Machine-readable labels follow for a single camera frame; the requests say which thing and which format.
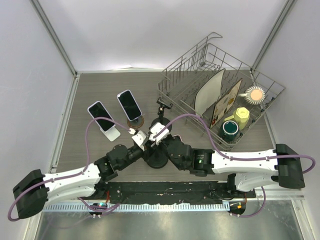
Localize yellow mug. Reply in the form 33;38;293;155
224;107;250;130

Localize grey wire dish rack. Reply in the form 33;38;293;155
157;31;285;151

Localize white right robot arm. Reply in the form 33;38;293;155
161;135;305;198

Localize white slotted cable duct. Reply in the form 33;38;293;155
43;201;230;212

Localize phone with pink case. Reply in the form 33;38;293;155
173;135;182;140

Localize plain white square plate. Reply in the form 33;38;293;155
194;68;226;120

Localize black round-base phone stand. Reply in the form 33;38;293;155
149;97;173;129

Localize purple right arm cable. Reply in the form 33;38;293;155
153;113;316;180

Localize white phone stand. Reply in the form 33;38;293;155
100;126;121;142

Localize black clamp phone stand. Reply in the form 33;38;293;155
146;152;168;169

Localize phone with lilac case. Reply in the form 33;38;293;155
87;101;115;132

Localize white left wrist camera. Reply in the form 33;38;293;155
128;128;148;151

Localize wooden round phone stand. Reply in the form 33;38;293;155
127;115;145;129

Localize striped white mug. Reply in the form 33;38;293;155
238;86;266;106

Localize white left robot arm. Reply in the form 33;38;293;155
10;144;154;221

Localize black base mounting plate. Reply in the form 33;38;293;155
83;181;256;205

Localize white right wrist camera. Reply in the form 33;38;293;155
149;122;170;145

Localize teal green mug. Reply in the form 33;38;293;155
218;120;240;143

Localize floral square plate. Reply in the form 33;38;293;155
209;78;243;129

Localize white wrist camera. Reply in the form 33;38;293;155
149;122;170;145
128;128;148;151

